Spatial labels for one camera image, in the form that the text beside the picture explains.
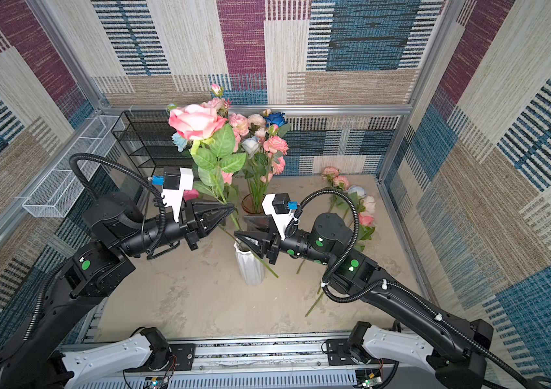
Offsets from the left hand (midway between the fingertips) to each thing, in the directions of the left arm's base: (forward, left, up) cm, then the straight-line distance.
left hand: (232, 204), depth 48 cm
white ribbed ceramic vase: (+3, -1, -36) cm, 36 cm away
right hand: (-1, -1, -9) cm, 9 cm away
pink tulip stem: (+27, -5, -20) cm, 35 cm away
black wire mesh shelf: (+59, +44, -26) cm, 78 cm away
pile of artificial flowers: (+38, -44, -47) cm, 75 cm away
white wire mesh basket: (+17, +54, -16) cm, 59 cm away
